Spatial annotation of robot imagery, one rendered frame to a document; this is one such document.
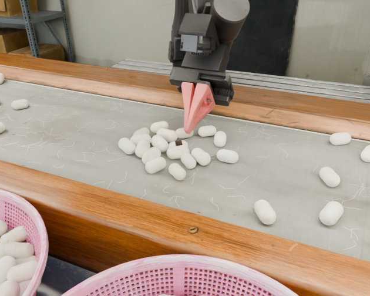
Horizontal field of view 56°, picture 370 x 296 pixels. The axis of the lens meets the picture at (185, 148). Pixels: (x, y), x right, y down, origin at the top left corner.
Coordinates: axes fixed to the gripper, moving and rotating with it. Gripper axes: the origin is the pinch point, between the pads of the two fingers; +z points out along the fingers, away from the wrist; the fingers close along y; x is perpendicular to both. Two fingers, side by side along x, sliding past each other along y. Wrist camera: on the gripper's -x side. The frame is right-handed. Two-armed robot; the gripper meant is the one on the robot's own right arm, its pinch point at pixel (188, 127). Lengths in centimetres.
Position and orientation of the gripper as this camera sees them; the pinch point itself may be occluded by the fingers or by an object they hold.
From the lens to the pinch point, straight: 56.9
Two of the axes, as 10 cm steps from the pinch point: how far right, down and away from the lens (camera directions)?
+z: -2.9, 9.1, -2.9
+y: 9.2, 1.9, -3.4
